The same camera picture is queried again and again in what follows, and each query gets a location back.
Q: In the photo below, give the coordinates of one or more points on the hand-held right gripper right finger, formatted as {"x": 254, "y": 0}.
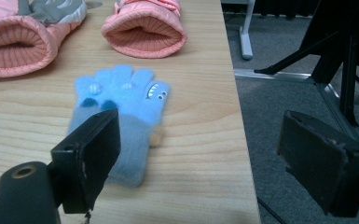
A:
{"x": 320, "y": 161}

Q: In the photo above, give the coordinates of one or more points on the pink glove with grey fingers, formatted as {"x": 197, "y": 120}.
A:
{"x": 12, "y": 40}

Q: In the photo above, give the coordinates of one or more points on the white desk frame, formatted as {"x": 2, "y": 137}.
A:
{"x": 246, "y": 37}

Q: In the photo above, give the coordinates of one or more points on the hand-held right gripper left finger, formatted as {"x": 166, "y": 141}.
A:
{"x": 88, "y": 161}

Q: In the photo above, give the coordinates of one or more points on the blue knitted glove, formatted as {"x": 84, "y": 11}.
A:
{"x": 136, "y": 102}

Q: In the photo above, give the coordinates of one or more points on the black tripod stand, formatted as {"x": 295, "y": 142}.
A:
{"x": 348, "y": 46}

